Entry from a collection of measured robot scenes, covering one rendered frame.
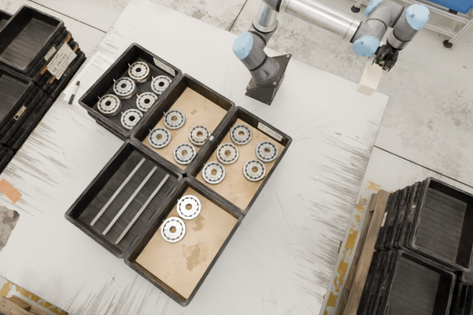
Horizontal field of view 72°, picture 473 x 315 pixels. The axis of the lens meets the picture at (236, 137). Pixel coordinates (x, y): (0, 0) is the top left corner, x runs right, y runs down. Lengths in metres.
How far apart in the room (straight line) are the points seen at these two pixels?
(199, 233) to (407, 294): 1.20
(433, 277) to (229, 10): 2.42
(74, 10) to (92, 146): 1.73
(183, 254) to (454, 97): 2.47
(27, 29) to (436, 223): 2.71
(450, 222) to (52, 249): 2.01
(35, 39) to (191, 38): 1.04
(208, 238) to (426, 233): 1.19
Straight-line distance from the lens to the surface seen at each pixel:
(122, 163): 1.56
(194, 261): 1.44
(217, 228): 1.45
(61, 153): 1.83
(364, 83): 1.47
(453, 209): 2.20
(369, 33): 1.19
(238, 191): 1.47
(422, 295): 2.18
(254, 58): 1.58
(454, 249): 2.16
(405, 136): 2.79
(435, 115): 2.99
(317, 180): 1.68
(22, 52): 2.50
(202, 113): 1.59
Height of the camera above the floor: 2.27
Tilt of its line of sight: 69 degrees down
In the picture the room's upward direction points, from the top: 6 degrees clockwise
